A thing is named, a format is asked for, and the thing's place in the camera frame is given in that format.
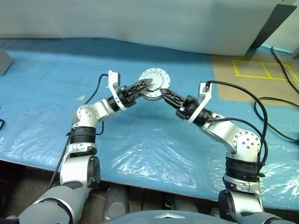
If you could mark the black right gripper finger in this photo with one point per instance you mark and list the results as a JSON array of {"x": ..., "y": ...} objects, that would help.
[
  {"x": 177, "y": 96},
  {"x": 172, "y": 101}
]

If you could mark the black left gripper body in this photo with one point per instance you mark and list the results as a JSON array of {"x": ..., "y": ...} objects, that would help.
[{"x": 126, "y": 95}]

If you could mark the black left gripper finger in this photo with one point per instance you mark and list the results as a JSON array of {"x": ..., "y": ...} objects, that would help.
[
  {"x": 137, "y": 86},
  {"x": 139, "y": 93}
]

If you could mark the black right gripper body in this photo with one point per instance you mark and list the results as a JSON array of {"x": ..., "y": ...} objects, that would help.
[{"x": 188, "y": 108}]

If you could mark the grey slotted rotor disc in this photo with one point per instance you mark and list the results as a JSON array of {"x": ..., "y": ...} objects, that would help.
[{"x": 158, "y": 77}]

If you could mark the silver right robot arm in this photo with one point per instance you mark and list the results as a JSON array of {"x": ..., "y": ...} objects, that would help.
[{"x": 247, "y": 142}]

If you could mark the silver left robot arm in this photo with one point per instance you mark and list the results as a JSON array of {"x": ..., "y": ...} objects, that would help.
[{"x": 86, "y": 114}]

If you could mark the blue plastic table sheet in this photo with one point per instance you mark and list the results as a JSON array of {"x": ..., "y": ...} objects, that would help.
[{"x": 163, "y": 130}]

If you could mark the small pale tape piece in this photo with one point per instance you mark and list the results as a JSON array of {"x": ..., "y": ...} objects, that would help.
[{"x": 81, "y": 98}]

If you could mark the brown cardboard sheet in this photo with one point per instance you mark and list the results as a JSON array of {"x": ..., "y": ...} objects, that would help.
[{"x": 233, "y": 88}]

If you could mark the large white backdrop sheet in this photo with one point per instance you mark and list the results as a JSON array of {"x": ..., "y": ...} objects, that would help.
[{"x": 116, "y": 21}]

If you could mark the yellow tape rectangle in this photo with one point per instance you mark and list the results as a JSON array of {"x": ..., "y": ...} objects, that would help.
[{"x": 257, "y": 76}]

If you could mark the small black clasp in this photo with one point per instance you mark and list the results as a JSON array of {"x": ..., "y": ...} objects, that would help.
[{"x": 167, "y": 201}]

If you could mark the grey rounded cylinder shape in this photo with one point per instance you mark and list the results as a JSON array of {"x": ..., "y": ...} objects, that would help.
[
  {"x": 116, "y": 203},
  {"x": 187, "y": 205}
]

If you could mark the grey-blue robot torso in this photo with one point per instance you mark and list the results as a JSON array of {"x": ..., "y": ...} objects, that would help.
[{"x": 163, "y": 219}]

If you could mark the dark grey slanted panel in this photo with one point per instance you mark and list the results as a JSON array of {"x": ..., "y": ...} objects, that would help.
[{"x": 275, "y": 25}]

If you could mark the grey metal block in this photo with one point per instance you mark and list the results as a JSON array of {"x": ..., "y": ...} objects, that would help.
[{"x": 4, "y": 63}]

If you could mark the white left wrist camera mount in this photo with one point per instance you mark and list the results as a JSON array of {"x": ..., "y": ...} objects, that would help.
[{"x": 113, "y": 80}]

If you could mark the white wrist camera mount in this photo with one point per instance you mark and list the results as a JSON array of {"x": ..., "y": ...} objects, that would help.
[
  {"x": 113, "y": 80},
  {"x": 206, "y": 95}
]

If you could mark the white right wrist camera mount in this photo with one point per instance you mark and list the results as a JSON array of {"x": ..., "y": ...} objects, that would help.
[{"x": 206, "y": 95}]

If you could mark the grey aluminium post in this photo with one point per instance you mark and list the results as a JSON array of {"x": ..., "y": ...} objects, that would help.
[{"x": 296, "y": 54}]

